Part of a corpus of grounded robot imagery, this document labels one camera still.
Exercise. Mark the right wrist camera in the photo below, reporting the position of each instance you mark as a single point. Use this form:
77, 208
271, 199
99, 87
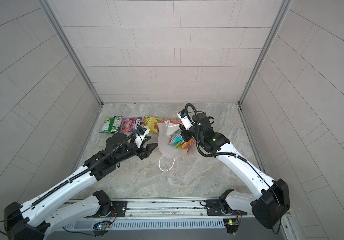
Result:
185, 119

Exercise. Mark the teal snack packet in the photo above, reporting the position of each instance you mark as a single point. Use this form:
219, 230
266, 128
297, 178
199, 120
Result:
175, 137

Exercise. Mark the right circuit board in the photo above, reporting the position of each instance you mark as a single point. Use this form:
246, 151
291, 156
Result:
231, 225

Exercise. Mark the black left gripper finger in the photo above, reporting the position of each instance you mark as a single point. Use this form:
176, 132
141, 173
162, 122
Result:
145, 139
150, 148

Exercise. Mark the purple snack packet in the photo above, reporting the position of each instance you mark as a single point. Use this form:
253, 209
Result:
129, 125

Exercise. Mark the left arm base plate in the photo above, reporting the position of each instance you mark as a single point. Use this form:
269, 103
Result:
117, 209

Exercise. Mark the aluminium corner post left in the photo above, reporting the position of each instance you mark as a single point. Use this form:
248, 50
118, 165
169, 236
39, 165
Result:
48, 12

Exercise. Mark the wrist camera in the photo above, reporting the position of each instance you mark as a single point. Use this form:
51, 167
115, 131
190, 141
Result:
185, 119
141, 133

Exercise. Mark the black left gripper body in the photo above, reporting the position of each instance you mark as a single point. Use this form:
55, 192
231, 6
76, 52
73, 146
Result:
130, 150

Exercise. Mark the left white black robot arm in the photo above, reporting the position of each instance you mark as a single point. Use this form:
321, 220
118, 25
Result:
17, 227

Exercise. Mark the red paper gift bag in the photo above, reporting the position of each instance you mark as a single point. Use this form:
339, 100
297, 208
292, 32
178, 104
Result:
169, 152

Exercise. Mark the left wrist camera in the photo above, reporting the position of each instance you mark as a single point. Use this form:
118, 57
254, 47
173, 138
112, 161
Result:
141, 133

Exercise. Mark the aluminium corner post right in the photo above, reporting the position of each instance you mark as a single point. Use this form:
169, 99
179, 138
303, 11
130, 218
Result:
284, 7

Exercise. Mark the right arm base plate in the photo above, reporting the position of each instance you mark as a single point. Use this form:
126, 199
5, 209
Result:
213, 208

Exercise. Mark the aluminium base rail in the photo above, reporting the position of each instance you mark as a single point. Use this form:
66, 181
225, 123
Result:
166, 208

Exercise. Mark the lime yellow snack packet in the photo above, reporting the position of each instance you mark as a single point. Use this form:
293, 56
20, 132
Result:
179, 143

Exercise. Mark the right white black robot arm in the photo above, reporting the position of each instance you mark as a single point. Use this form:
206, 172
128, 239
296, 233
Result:
269, 199

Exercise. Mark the orange snack packet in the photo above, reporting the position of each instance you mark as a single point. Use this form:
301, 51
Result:
187, 144

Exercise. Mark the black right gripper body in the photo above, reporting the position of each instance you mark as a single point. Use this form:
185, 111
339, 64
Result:
193, 133

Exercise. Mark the left green circuit board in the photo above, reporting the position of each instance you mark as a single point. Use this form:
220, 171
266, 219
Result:
102, 226

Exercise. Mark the aluminium corner post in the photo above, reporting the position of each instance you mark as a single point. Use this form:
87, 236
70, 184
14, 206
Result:
284, 7
48, 12

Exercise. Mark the yellow green snack packet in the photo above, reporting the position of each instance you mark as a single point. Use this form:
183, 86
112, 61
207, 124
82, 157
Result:
152, 123

